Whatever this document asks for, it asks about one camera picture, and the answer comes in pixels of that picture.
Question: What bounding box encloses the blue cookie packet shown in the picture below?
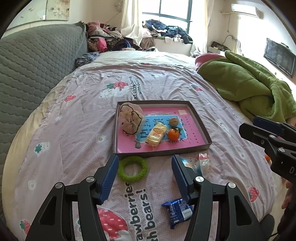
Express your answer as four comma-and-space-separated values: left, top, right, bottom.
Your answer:
161, 198, 193, 229

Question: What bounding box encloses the green blanket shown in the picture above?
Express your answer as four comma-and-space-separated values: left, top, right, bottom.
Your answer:
197, 50, 295, 124

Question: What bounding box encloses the pink bedsheet with strawberries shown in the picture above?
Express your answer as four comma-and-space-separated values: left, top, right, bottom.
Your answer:
3, 51, 285, 240

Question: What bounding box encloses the white curtain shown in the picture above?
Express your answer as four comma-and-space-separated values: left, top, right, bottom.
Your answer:
120, 0, 142, 45

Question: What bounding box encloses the clothes pile by headboard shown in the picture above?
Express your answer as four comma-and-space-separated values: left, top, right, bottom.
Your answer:
86, 22, 158, 53

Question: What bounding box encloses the orange mandarin with leaf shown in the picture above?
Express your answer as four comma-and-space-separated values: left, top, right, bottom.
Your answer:
167, 127, 183, 142

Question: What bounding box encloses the walnut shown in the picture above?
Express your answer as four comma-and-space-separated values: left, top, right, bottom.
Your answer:
169, 117, 179, 127

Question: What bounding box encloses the dark patterned cloth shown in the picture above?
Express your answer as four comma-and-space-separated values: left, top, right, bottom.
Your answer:
74, 52, 99, 67

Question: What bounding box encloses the green fuzzy ring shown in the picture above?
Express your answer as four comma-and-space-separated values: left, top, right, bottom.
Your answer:
117, 155, 149, 182

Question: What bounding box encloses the right hand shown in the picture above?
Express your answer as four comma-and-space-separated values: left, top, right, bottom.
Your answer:
281, 181, 295, 209

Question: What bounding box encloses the yellow snack packet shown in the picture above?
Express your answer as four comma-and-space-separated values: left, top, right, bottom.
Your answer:
146, 123, 167, 148

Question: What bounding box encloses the air conditioner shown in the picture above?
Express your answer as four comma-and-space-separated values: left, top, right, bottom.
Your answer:
231, 4, 264, 19

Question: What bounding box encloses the grey quilted headboard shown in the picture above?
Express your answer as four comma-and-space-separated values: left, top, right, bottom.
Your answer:
1, 22, 87, 167

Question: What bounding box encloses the clothes pile on windowsill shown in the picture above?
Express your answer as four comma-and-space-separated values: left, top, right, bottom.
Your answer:
142, 19, 193, 44

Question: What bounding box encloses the shallow box with pink book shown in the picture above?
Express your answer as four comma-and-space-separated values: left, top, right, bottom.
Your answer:
113, 100, 212, 158

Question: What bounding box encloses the pink pillow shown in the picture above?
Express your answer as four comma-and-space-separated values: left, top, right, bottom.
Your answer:
195, 53, 224, 71

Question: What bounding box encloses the wall television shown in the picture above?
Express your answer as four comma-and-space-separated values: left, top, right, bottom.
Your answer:
263, 38, 295, 78

